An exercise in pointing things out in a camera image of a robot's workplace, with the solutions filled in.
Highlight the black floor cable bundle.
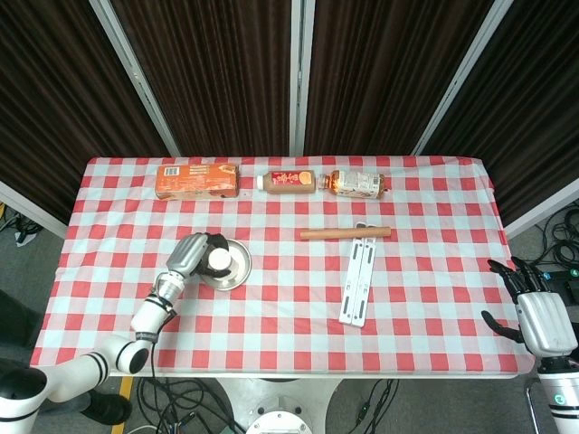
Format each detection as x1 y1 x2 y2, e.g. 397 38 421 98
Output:
133 377 248 434
510 212 579 272

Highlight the amber tea bottle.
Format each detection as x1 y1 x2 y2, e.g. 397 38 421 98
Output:
316 169 389 200

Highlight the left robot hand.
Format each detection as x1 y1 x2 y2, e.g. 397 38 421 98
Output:
166 231 232 279

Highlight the black shoe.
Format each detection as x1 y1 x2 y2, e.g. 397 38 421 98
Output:
81 389 133 426

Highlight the grey partition post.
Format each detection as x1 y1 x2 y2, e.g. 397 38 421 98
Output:
288 0 317 157
89 0 182 158
410 0 516 157

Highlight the round metal plate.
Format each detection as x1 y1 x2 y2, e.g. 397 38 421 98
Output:
200 239 252 293

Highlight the wooden rolling pin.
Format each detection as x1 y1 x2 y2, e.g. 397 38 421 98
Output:
299 226 393 241

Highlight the red white checkered tablecloth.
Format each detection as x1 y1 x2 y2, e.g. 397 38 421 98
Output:
29 156 537 376

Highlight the white paper cup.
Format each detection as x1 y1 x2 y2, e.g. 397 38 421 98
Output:
207 247 233 273

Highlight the orange cardboard box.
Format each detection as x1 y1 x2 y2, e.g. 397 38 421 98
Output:
155 163 241 201

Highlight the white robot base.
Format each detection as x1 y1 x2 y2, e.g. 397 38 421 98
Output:
212 377 347 434

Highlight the black power strip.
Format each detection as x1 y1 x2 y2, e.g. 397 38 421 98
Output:
542 269 579 297

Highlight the dark ribbed partition panel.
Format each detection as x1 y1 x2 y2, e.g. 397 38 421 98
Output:
303 0 494 157
0 0 171 225
110 0 293 157
424 0 579 227

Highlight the white folding stand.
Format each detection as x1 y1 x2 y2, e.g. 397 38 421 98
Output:
338 222 377 327

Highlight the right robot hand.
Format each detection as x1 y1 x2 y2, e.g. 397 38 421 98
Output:
480 256 579 358

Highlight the brown drink bottle white cap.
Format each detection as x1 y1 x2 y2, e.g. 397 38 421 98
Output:
256 169 317 195

